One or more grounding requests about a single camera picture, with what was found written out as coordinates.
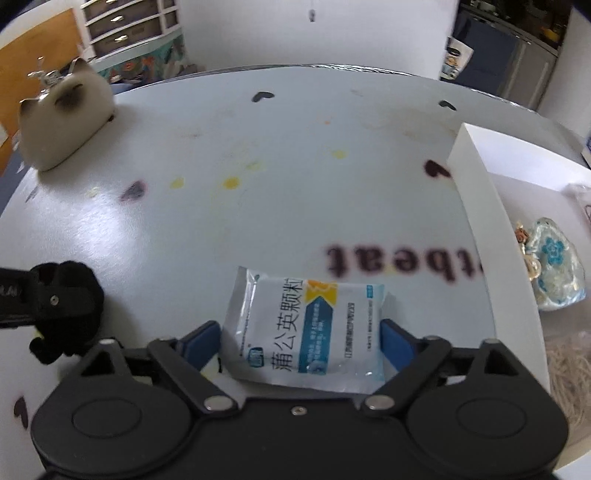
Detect white blue medicine sachet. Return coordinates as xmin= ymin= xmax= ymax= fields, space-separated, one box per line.
xmin=221 ymin=267 xmax=386 ymax=394

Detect bagged white string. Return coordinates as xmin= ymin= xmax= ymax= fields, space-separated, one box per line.
xmin=543 ymin=336 xmax=591 ymax=430

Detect blue floral drawstring pouch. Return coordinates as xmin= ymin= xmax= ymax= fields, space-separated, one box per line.
xmin=514 ymin=217 xmax=586 ymax=311

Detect bagged tan cord turquoise pendant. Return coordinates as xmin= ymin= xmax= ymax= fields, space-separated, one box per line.
xmin=567 ymin=184 xmax=591 ymax=217

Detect cat-shaped cream ceramic holder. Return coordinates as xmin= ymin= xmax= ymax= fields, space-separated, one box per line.
xmin=18 ymin=58 xmax=115 ymax=172

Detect white shallow tray box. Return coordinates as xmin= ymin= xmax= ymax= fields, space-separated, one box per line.
xmin=445 ymin=122 xmax=591 ymax=471

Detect colourful patterned storage box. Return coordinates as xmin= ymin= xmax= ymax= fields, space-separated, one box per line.
xmin=91 ymin=30 xmax=204 ymax=86

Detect white drawer cabinet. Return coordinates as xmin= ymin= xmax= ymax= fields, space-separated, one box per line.
xmin=81 ymin=0 xmax=180 ymax=58

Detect cartoon print tote bag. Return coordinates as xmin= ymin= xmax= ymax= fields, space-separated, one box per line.
xmin=440 ymin=37 xmax=474 ymax=81

